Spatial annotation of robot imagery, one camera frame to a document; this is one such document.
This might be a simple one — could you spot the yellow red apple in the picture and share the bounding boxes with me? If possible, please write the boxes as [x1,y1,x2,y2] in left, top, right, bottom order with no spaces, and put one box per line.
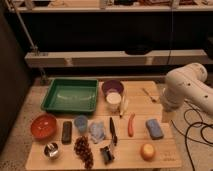
[140,143,155,161]

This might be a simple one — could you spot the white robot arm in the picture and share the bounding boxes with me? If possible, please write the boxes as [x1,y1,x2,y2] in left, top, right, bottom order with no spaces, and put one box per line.
[160,63,213,116]

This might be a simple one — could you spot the purple bowl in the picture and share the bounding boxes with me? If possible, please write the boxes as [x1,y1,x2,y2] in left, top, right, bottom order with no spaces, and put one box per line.
[102,80,124,96]

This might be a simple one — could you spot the red bowl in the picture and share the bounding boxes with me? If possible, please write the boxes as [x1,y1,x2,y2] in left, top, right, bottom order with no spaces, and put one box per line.
[30,114,57,140]

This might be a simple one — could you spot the small steel bowl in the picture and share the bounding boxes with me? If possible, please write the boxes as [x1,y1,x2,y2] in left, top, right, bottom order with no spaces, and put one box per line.
[44,142,59,159]

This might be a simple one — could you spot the white cup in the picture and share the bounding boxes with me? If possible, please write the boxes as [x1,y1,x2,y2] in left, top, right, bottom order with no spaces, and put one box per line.
[106,92,121,112]

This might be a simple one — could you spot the white marker pen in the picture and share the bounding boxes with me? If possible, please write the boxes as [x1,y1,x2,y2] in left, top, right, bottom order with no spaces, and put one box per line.
[119,95,129,118]

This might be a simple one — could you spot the green plastic tray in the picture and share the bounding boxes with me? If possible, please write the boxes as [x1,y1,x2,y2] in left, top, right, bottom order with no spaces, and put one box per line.
[41,78,98,114]

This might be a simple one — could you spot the orange carrot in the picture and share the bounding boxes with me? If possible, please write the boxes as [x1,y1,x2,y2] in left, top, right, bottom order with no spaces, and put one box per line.
[128,113,135,137]

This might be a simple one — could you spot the blue plastic cup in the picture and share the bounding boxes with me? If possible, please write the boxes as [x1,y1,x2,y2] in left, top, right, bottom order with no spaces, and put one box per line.
[74,115,88,133]

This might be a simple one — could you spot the small metal fork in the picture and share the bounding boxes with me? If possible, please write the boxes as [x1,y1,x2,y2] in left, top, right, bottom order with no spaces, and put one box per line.
[142,88,157,103]

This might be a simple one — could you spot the dark object on shelf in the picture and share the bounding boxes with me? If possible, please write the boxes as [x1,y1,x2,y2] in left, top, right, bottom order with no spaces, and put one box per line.
[125,44,152,55]

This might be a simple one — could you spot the blue sponge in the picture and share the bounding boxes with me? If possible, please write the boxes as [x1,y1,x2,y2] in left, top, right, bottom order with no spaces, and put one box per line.
[145,119,164,140]

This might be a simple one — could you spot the bunch of dark grapes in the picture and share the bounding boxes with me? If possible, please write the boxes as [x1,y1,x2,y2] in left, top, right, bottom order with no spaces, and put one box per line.
[74,136,94,169]

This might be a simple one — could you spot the dark brown bar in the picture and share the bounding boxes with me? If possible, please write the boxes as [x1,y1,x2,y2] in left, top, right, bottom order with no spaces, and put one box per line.
[61,121,72,144]

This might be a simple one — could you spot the black binder clip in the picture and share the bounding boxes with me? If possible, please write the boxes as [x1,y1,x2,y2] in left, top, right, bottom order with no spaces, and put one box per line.
[100,146,114,164]

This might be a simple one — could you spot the black floor cables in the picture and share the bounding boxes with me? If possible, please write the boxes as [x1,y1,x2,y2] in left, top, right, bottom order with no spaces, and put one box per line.
[170,99,213,171]

